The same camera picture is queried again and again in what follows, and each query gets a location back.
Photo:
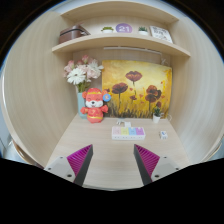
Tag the pastel white power strip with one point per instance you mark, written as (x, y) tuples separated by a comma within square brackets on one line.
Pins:
[(128, 132)]

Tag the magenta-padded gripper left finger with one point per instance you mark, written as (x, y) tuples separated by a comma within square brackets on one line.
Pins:
[(76, 163)]

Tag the wooden shelf unit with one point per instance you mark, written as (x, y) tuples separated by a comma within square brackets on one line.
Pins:
[(123, 40)]

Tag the white light bar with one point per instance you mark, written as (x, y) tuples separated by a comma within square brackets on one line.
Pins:
[(133, 49)]

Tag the flower bouquet in vase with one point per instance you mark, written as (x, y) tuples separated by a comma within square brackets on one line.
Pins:
[(81, 75)]

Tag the yellow poppy flower painting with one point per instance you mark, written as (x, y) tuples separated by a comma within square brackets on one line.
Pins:
[(140, 95)]

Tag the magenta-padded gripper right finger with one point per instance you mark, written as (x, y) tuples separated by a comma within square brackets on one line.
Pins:
[(150, 163)]

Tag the red plush toy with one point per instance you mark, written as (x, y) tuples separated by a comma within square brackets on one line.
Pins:
[(95, 108)]

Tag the small potted plant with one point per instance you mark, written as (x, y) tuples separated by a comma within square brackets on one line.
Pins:
[(156, 116)]

